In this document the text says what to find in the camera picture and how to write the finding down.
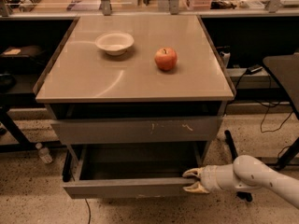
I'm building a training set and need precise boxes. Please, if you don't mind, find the grey drawer cabinet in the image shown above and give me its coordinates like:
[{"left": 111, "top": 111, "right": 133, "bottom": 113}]
[{"left": 32, "top": 14, "right": 236, "bottom": 198}]

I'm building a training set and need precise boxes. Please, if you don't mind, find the white paper bowl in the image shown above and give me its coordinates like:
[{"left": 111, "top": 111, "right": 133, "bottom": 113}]
[{"left": 94, "top": 32, "right": 134, "bottom": 56}]

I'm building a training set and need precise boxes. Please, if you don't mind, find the black left table leg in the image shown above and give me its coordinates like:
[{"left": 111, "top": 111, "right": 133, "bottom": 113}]
[{"left": 0, "top": 106, "right": 33, "bottom": 149}]

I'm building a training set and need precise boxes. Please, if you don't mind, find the grey drawer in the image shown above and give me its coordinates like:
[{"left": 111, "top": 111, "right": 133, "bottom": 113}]
[
  {"left": 64, "top": 142, "right": 201, "bottom": 199},
  {"left": 51, "top": 116, "right": 222, "bottom": 145}
]

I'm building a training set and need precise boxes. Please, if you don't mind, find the black power adapter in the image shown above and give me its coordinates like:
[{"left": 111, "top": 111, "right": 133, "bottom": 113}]
[{"left": 246, "top": 64, "right": 263, "bottom": 75}]

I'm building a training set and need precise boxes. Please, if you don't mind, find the black stand base bar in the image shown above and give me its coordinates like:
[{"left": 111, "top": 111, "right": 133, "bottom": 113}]
[{"left": 224, "top": 130, "right": 252, "bottom": 202}]

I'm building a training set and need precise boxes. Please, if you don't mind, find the dark side table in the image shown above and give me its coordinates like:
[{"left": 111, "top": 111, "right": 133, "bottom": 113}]
[{"left": 263, "top": 54, "right": 299, "bottom": 119}]

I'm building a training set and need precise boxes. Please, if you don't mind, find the red apple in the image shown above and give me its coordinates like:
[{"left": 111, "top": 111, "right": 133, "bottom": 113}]
[{"left": 154, "top": 48, "right": 178, "bottom": 72}]

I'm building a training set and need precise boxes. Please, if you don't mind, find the clear plastic bottle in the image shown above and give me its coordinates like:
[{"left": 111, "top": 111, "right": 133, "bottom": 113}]
[{"left": 36, "top": 143, "right": 53, "bottom": 164}]

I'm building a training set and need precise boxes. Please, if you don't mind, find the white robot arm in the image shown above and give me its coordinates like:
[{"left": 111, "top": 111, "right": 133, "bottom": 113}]
[{"left": 182, "top": 155, "right": 299, "bottom": 208}]

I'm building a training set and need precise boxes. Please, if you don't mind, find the grey top drawer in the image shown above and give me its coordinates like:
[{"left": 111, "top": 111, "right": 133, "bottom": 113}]
[{"left": 51, "top": 116, "right": 222, "bottom": 145}]

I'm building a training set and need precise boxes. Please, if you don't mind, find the black floor cable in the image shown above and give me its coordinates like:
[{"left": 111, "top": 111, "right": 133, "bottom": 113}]
[{"left": 84, "top": 198, "right": 92, "bottom": 224}]

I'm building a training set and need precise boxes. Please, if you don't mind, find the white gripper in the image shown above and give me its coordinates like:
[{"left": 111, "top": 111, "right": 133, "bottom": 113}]
[{"left": 182, "top": 164, "right": 237, "bottom": 194}]

